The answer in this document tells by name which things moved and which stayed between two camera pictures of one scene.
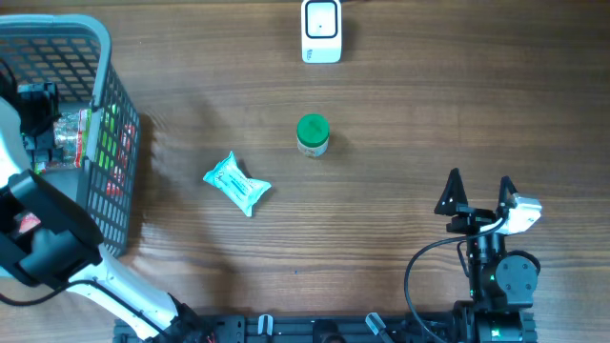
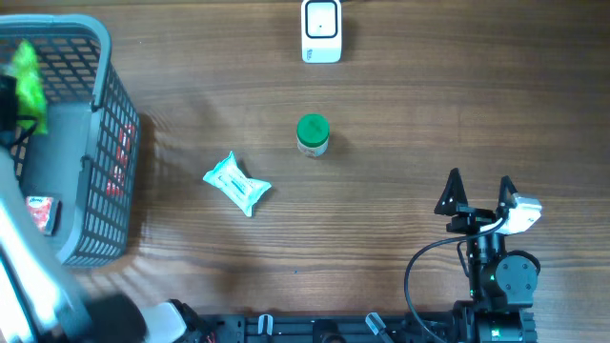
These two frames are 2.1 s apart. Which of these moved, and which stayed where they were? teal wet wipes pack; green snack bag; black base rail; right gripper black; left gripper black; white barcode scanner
Moved: green snack bag; left gripper black
Stayed: right gripper black; teal wet wipes pack; black base rail; white barcode scanner
